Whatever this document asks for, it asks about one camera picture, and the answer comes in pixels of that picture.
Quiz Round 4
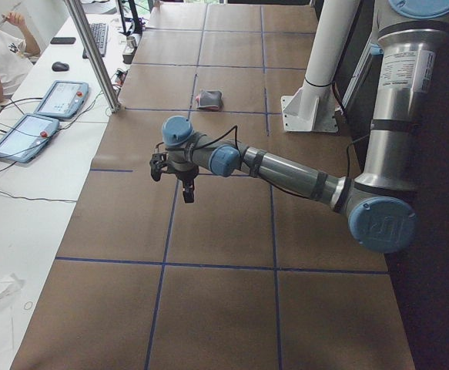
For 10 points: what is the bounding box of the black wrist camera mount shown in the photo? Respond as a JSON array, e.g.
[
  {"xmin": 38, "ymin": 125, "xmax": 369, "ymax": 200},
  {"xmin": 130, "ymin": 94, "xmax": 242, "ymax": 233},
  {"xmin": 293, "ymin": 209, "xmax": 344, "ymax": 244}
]
[{"xmin": 149, "ymin": 142, "xmax": 168, "ymax": 182}]

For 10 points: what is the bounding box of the steel cylinder weight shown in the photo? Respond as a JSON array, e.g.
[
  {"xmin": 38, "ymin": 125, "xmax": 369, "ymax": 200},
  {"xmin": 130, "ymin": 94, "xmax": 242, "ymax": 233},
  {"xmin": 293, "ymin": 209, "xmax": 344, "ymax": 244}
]
[{"xmin": 126, "ymin": 34, "xmax": 140, "ymax": 49}]

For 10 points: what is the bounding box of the near blue teach pendant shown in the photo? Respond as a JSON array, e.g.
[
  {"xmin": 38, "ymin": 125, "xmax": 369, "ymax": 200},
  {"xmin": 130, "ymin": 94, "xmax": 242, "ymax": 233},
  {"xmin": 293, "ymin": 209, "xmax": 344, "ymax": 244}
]
[{"xmin": 0, "ymin": 113, "xmax": 59, "ymax": 163}]

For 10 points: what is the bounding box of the far blue teach pendant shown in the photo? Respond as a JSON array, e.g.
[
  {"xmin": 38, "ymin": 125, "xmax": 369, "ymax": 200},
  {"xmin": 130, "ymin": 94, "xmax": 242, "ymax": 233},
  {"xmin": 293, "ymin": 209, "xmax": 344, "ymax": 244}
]
[{"xmin": 35, "ymin": 80, "xmax": 89, "ymax": 119}]

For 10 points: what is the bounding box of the aluminium frame post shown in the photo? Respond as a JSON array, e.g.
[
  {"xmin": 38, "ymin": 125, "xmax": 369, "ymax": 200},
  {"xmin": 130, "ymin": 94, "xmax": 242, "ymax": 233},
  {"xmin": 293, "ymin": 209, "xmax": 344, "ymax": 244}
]
[{"xmin": 64, "ymin": 0, "xmax": 121, "ymax": 113}]

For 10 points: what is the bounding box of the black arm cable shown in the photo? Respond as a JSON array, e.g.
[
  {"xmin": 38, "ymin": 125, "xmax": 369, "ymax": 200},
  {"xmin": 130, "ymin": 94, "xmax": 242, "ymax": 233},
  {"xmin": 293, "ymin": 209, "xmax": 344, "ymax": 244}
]
[{"xmin": 154, "ymin": 125, "xmax": 371, "ymax": 201}]

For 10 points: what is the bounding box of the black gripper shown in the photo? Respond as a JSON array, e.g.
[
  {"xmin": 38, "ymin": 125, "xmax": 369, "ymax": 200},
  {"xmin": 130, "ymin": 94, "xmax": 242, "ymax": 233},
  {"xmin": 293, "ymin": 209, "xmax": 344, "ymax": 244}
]
[{"xmin": 176, "ymin": 167, "xmax": 199, "ymax": 204}]

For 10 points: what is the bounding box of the white pedestal column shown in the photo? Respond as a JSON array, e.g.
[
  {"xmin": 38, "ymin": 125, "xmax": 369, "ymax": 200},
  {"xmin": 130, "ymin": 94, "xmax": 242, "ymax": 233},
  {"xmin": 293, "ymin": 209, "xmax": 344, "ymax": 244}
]
[{"xmin": 281, "ymin": 0, "xmax": 360, "ymax": 133}]

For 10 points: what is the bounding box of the black keyboard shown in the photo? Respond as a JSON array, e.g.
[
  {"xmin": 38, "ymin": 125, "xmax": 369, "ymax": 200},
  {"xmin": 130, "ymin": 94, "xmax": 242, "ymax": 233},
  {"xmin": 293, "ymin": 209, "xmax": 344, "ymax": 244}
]
[{"xmin": 89, "ymin": 22, "xmax": 109, "ymax": 58}]

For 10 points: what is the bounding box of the seated person white shirt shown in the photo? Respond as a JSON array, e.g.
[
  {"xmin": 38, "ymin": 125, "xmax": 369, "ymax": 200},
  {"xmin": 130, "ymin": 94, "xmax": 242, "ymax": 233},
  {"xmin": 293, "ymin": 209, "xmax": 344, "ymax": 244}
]
[{"xmin": 0, "ymin": 12, "xmax": 41, "ymax": 104}]

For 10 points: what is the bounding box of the black computer mouse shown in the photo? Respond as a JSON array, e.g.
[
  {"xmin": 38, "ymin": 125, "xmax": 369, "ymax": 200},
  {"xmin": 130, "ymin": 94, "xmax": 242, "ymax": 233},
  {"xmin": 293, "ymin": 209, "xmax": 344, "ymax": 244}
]
[{"xmin": 52, "ymin": 62, "xmax": 70, "ymax": 72}]

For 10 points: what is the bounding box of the pink towel with grey back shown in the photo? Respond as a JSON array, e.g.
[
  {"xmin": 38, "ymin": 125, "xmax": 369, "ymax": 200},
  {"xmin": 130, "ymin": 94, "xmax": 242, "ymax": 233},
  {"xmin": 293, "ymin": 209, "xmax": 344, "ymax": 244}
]
[{"xmin": 196, "ymin": 89, "xmax": 223, "ymax": 112}]

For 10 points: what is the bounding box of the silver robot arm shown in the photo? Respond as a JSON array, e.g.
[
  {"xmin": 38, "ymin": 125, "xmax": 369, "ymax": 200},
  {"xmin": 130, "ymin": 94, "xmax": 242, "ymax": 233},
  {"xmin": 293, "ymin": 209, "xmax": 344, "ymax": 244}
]
[{"xmin": 150, "ymin": 1, "xmax": 449, "ymax": 253}]

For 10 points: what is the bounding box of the crumpled white tissue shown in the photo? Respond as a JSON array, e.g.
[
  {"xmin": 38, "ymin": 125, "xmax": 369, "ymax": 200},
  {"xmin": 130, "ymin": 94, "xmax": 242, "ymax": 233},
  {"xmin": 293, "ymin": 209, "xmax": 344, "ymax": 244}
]
[{"xmin": 0, "ymin": 274, "xmax": 25, "ymax": 303}]

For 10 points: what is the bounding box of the black smartphone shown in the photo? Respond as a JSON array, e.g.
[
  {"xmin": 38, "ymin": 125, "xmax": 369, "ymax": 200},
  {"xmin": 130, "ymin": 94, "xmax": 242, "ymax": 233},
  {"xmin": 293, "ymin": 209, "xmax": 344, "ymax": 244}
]
[{"xmin": 50, "ymin": 36, "xmax": 76, "ymax": 45}]

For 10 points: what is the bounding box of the blue teach pendant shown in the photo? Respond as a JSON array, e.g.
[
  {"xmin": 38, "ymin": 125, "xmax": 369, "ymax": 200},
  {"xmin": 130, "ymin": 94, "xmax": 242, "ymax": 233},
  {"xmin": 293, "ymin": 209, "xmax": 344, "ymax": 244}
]
[
  {"xmin": 0, "ymin": 113, "xmax": 59, "ymax": 163},
  {"xmin": 35, "ymin": 80, "xmax": 89, "ymax": 119}
]

